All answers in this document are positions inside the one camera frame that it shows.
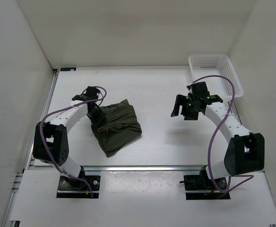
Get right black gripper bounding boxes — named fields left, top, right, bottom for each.
left=171, top=94, right=200, bottom=121

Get olive green shorts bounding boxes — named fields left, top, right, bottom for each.
left=91, top=99, right=142, bottom=157

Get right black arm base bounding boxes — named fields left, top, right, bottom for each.
left=179, top=167, right=231, bottom=201

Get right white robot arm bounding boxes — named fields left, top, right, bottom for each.
left=171, top=93, right=265, bottom=189

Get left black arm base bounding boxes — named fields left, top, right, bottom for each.
left=56, top=171, right=101, bottom=199

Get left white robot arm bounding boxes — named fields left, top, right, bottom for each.
left=33, top=92, right=105, bottom=189

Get white plastic basket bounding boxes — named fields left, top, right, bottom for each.
left=188, top=54, right=243, bottom=102

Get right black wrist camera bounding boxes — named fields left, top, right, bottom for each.
left=187, top=82, right=223, bottom=105

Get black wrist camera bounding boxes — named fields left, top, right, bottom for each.
left=187, top=82, right=223, bottom=105
left=72, top=86, right=100, bottom=102

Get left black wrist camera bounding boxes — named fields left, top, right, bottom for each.
left=72, top=86, right=100, bottom=102

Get aluminium right rail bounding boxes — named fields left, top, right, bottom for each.
left=231, top=102, right=242, bottom=124

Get aluminium rail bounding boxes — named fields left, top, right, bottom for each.
left=24, top=69, right=60, bottom=170
left=231, top=102, right=242, bottom=124
left=83, top=165, right=202, bottom=172

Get aluminium front rail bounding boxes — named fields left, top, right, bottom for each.
left=83, top=165, right=202, bottom=172

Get aluminium left rail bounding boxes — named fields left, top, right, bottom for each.
left=24, top=69, right=60, bottom=170

